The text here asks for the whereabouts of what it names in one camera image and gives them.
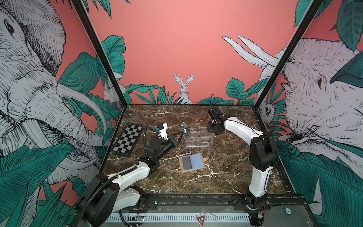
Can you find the white perforated vent strip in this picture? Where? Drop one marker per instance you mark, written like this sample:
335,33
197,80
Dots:
186,217

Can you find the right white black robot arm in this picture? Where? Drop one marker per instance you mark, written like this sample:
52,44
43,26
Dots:
263,148

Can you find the right black frame post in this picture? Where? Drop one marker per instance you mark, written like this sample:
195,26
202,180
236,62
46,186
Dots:
310,13

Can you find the black frame post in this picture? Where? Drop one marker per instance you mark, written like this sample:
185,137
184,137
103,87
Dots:
310,13
86,22

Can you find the clear plastic organizer box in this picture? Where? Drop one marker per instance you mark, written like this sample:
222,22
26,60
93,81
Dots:
200,137

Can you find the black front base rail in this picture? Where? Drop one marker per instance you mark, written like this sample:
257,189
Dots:
151,202

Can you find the red triangle warning sticker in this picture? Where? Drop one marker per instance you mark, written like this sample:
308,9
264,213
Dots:
201,219

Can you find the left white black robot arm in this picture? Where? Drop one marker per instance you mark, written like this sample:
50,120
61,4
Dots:
108,194

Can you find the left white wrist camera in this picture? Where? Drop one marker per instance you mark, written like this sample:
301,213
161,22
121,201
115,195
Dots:
162,132

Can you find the black white checkerboard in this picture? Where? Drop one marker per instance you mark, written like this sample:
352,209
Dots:
126,143

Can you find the left black frame post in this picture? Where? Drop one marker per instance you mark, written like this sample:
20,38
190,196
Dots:
86,22

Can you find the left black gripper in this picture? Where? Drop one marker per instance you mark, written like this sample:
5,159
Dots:
173,141

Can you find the black VIP card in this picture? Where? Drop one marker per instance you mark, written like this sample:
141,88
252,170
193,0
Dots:
185,130

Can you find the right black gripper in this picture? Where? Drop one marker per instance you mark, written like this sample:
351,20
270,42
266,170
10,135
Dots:
210,129

